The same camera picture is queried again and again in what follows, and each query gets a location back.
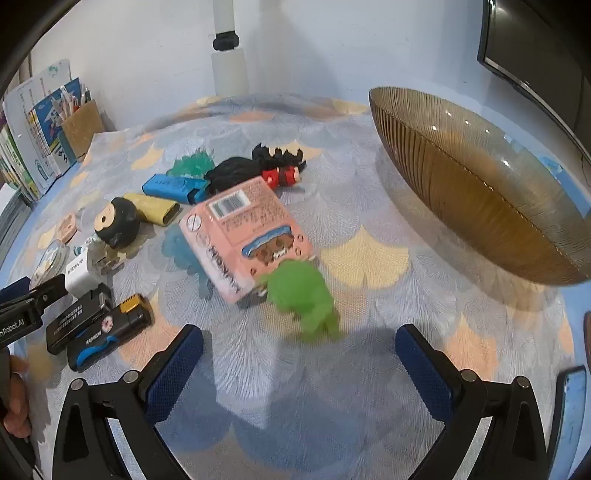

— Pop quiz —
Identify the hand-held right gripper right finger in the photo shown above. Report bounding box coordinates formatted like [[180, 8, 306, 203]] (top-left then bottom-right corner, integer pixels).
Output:
[[395, 324, 548, 480]]

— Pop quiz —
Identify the white paper stack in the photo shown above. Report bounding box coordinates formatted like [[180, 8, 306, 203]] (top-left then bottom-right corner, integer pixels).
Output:
[[0, 187, 35, 259]]

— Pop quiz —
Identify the cardboard pen holder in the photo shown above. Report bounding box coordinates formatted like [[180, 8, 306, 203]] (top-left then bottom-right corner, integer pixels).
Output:
[[58, 99, 108, 162]]

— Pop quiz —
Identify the pink cardboard box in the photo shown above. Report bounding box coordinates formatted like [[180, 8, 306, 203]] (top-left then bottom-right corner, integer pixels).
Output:
[[179, 176, 317, 305]]

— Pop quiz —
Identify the bundle of pens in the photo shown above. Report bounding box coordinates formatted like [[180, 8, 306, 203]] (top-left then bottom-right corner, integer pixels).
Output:
[[59, 84, 93, 121]]

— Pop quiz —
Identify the books and cardboard box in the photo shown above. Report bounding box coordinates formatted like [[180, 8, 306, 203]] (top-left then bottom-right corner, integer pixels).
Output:
[[0, 59, 90, 204]]

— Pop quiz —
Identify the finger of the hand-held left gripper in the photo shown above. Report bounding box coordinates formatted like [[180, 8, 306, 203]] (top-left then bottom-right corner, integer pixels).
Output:
[[0, 277, 29, 304], [28, 274, 68, 308]]

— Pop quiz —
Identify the black and blue flash drive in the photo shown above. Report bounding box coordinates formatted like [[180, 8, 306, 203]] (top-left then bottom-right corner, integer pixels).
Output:
[[67, 330, 137, 371]]

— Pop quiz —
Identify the black device with gold cap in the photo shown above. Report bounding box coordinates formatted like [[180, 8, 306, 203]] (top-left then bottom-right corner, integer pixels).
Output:
[[108, 294, 154, 339]]

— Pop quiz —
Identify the leaf patterned tablecloth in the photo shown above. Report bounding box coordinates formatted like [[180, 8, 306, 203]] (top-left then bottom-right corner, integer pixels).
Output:
[[0, 92, 591, 480]]

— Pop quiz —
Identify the blue translucent rubber toy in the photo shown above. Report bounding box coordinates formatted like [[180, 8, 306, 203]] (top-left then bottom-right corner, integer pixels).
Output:
[[161, 226, 218, 301]]

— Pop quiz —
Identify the person's left hand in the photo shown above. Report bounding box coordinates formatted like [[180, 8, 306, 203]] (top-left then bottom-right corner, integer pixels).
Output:
[[2, 355, 32, 438]]

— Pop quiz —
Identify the red toy figure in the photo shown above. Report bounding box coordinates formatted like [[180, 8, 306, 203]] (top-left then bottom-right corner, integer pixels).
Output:
[[262, 166, 301, 189]]

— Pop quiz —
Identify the yellow plastic case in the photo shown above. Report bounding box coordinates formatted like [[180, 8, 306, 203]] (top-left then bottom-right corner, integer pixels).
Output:
[[121, 193, 181, 227]]

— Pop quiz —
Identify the amber ribbed glass bowl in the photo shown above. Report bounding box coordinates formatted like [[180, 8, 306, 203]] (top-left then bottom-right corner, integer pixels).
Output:
[[368, 86, 591, 286]]

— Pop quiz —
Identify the black spiky hair piece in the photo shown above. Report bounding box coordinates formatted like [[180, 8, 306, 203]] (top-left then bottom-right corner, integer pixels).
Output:
[[253, 144, 308, 172]]

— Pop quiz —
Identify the teal rubber toy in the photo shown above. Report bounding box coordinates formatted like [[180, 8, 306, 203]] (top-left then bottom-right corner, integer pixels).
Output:
[[165, 147, 218, 182]]

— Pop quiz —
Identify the white pole with black clamp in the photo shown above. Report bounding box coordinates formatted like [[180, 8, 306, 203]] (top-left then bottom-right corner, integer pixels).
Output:
[[210, 0, 250, 95]]

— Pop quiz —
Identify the black shaggy toy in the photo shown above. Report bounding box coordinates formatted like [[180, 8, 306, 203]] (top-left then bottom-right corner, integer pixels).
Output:
[[203, 157, 265, 200]]

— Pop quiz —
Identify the black round toy figure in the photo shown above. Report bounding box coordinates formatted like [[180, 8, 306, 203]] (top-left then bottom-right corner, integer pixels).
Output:
[[93, 197, 140, 250]]

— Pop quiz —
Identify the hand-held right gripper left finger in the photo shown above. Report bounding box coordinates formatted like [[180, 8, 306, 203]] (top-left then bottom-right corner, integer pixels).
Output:
[[52, 324, 204, 480]]

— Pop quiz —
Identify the smartphone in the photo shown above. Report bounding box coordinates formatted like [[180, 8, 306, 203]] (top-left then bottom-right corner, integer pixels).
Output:
[[551, 364, 591, 480]]

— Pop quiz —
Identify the white wall charger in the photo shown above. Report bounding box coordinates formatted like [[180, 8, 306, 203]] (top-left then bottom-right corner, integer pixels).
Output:
[[64, 240, 123, 294]]

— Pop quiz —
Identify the blue plastic case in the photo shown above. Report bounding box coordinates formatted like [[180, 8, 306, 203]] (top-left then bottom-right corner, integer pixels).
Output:
[[141, 173, 211, 205]]

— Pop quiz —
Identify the green rubber toy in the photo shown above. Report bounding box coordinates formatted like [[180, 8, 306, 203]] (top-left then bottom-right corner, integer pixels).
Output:
[[256, 260, 343, 343]]

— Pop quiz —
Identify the black monitor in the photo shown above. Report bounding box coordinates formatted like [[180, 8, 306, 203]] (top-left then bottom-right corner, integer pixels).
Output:
[[476, 0, 591, 162]]

